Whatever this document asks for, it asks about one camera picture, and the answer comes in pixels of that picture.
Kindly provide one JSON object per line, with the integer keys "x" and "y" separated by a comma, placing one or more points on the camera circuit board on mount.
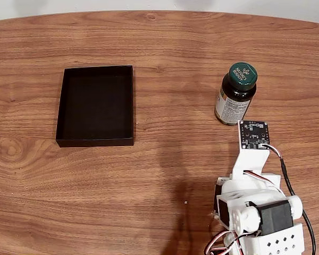
{"x": 253, "y": 134}

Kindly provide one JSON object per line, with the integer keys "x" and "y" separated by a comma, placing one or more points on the black shallow open box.
{"x": 95, "y": 106}

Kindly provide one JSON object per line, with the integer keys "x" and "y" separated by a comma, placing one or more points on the green-capped dark pill bottle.
{"x": 235, "y": 106}

